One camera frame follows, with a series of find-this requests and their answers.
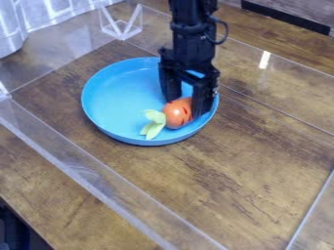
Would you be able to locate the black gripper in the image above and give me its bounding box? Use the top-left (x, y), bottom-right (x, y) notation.
top-left (158, 21), bottom-right (222, 118)

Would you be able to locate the orange toy carrot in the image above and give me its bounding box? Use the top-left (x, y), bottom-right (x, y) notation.
top-left (140, 97), bottom-right (194, 140)

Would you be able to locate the blue round tray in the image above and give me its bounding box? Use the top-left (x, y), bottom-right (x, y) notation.
top-left (82, 57), bottom-right (220, 146)

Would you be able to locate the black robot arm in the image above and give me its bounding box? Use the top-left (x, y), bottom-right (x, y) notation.
top-left (160, 0), bottom-right (220, 118)

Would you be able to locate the clear acrylic triangular stand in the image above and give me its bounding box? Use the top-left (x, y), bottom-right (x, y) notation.
top-left (98, 4), bottom-right (142, 41)

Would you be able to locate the dark bar at back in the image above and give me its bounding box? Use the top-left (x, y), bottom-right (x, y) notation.
top-left (242, 0), bottom-right (334, 37)

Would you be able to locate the white patterned curtain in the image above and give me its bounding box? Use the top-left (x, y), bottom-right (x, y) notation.
top-left (0, 0), bottom-right (125, 59)

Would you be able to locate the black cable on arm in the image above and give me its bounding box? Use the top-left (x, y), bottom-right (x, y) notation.
top-left (202, 16), bottom-right (230, 46)

